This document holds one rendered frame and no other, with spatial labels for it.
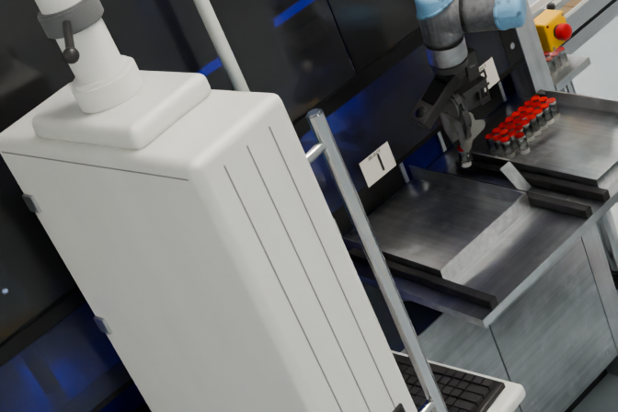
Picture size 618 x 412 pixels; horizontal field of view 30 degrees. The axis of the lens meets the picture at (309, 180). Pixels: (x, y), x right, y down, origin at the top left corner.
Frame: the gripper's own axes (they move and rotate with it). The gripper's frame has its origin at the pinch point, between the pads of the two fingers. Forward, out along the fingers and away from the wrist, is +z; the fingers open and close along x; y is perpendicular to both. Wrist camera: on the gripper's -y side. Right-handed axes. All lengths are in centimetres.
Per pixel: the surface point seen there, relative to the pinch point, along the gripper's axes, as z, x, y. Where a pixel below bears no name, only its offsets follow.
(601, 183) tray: 10.0, -21.1, 16.2
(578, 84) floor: 129, 132, 144
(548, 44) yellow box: 9.5, 21.6, 43.6
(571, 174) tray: 9.6, -14.9, 14.3
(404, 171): 16.2, 21.3, -1.8
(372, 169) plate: 4.2, 13.8, -12.9
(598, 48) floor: 131, 145, 168
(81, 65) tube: -65, -14, -66
